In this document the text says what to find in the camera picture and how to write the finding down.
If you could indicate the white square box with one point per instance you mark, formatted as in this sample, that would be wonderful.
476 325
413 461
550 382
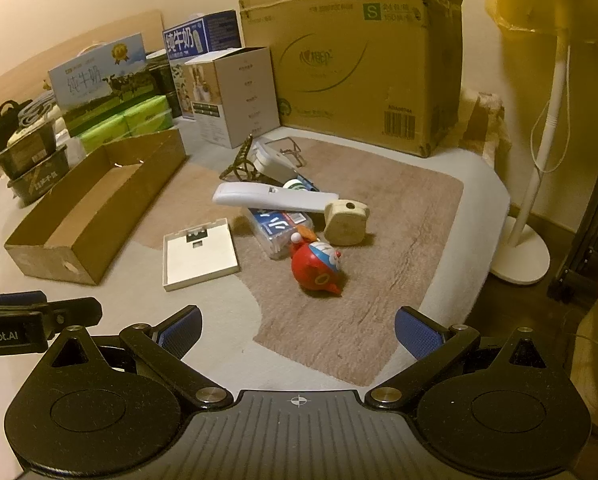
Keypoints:
198 254

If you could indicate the grey folded cloth stack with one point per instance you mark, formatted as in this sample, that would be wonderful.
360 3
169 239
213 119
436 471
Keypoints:
43 107

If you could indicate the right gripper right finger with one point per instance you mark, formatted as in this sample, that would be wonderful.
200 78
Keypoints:
439 351

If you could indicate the black bag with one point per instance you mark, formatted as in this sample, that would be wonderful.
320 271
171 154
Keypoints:
9 121

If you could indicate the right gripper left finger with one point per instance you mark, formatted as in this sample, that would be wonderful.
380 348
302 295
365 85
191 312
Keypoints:
161 348

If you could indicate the shallow cardboard tray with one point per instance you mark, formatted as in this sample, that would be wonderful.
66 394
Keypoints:
77 228

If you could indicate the white remote control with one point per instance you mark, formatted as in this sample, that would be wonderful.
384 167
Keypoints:
253 195

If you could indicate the white beige product box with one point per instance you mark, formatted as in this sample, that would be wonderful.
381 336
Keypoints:
233 95

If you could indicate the green white small bottle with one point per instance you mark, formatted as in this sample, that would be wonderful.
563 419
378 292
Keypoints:
296 184

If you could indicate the blue floss pick box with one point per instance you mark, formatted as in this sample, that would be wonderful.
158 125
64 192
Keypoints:
273 229

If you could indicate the white grey charger adapter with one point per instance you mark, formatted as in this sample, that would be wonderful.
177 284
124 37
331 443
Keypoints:
271 163

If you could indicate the upper black food tub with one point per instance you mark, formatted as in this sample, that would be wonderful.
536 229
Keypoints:
28 150

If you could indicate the red Doraemon toy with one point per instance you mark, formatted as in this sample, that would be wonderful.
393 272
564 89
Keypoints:
315 264

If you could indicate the metal wire clip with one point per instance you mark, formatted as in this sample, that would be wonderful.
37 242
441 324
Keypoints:
289 148

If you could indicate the large cardboard box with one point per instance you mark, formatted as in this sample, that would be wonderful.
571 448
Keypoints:
384 72

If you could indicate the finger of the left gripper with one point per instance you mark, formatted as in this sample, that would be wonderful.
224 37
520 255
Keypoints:
57 315
23 298

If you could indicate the blue milk carton box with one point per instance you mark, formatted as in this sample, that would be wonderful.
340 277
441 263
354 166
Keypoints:
207 33

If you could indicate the cream wall plug adapter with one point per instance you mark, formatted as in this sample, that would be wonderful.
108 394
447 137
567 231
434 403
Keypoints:
345 222

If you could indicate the green tissue pack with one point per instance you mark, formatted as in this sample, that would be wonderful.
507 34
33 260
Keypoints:
147 117

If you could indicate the green pasture milk box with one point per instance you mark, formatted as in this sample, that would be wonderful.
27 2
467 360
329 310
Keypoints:
102 82

